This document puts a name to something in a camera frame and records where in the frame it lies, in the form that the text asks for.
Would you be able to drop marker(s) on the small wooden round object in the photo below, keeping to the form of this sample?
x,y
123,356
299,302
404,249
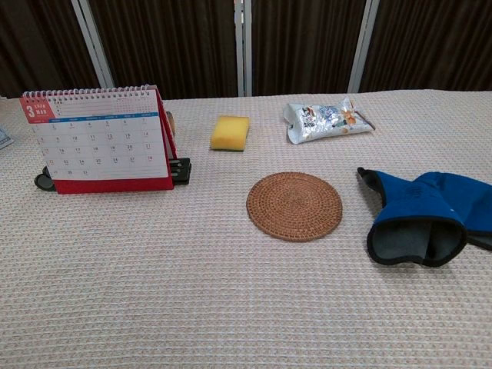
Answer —
x,y
171,122

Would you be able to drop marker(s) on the blue oven mitt black trim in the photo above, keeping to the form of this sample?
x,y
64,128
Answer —
x,y
474,200
407,215

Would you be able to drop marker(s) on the yellow sponge with green base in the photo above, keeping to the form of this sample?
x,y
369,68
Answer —
x,y
230,132

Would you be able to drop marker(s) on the round woven rattan coaster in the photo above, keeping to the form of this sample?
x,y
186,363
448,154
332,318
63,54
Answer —
x,y
294,205

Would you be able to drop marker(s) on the black calendar base stand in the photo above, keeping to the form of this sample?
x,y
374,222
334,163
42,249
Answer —
x,y
181,171

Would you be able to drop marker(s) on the silver printed snack bag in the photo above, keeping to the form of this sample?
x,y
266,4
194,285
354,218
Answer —
x,y
323,121

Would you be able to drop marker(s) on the beige waffle-weave tablecloth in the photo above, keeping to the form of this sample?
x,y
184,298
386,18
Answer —
x,y
192,288

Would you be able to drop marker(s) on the blue and white paper sheet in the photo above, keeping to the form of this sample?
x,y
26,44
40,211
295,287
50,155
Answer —
x,y
4,139

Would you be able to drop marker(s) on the red spiral desk calendar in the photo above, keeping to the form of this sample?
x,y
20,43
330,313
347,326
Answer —
x,y
100,142

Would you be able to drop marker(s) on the grey metal screen post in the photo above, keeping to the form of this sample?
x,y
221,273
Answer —
x,y
243,46
93,42
363,46

